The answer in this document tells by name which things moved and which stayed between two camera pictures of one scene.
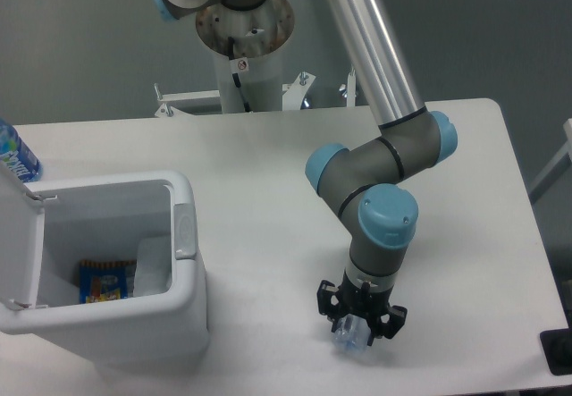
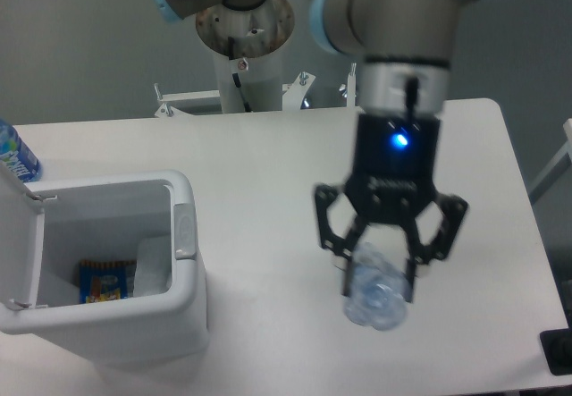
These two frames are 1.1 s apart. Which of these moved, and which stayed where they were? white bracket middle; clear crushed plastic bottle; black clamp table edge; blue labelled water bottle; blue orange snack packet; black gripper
Moved: black gripper; clear crushed plastic bottle
Stayed: blue orange snack packet; white bracket middle; blue labelled water bottle; black clamp table edge
